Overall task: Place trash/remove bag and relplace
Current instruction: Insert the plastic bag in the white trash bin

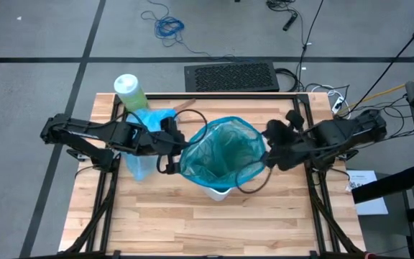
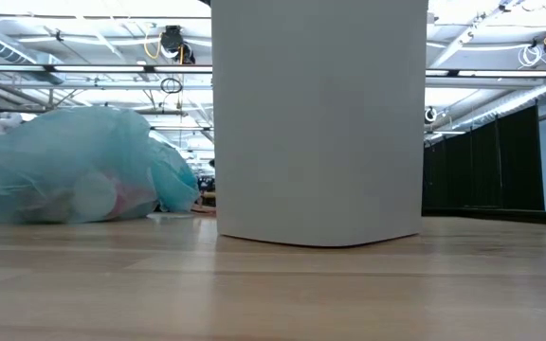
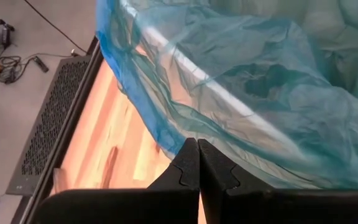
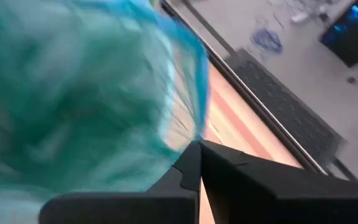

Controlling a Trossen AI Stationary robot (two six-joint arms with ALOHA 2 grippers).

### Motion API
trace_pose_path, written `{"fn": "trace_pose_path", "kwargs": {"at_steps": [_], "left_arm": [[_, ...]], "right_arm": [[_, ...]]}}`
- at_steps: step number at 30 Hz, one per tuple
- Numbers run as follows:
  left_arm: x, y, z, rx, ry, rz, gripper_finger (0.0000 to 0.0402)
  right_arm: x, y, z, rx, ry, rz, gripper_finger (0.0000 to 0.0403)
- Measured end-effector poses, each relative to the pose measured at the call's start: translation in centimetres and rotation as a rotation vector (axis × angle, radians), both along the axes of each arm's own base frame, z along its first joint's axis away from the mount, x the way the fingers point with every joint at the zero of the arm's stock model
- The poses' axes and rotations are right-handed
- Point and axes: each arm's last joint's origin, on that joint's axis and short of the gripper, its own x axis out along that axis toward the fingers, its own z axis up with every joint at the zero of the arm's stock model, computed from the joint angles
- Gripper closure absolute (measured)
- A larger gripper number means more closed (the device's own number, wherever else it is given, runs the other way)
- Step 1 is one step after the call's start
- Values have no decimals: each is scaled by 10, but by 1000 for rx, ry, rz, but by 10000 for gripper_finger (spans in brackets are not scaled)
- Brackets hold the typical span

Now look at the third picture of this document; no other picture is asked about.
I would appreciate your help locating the white plastic trash bin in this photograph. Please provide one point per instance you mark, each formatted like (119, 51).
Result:
(216, 88)

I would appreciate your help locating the black perforated floor grate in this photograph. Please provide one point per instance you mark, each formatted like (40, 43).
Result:
(51, 124)

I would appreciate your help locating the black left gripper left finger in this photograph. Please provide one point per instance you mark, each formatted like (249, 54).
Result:
(179, 177)

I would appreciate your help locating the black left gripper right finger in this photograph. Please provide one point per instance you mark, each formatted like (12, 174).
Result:
(219, 177)

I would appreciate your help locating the teal trash bag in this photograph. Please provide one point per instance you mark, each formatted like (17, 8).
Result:
(259, 93)

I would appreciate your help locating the black power strip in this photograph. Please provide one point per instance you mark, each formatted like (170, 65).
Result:
(40, 64)

